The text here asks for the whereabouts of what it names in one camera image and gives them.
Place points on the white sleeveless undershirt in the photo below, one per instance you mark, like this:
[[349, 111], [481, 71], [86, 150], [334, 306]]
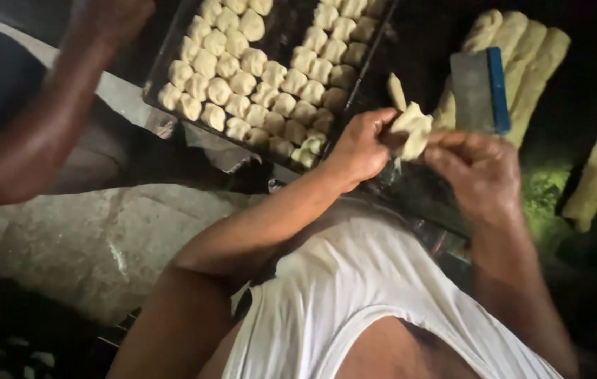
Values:
[[361, 295]]

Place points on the person's left fingers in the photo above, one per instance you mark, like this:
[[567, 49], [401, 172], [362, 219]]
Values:
[[381, 118]]

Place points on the pale dough piece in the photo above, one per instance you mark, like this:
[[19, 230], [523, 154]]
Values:
[[412, 131]]

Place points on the person's left hand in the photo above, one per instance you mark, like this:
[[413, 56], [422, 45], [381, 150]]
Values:
[[359, 150]]

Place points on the black baking tray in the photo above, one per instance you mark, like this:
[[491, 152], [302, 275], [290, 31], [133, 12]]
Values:
[[282, 37]]

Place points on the small dough strip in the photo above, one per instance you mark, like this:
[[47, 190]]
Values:
[[396, 90]]

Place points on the person's right hand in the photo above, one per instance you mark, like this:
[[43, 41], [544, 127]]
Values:
[[483, 173]]

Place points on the person's right fingers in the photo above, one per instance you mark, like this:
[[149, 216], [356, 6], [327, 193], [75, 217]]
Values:
[[443, 150]]

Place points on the rows of shaped dough pieces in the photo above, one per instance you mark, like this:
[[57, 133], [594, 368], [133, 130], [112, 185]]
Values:
[[256, 79]]

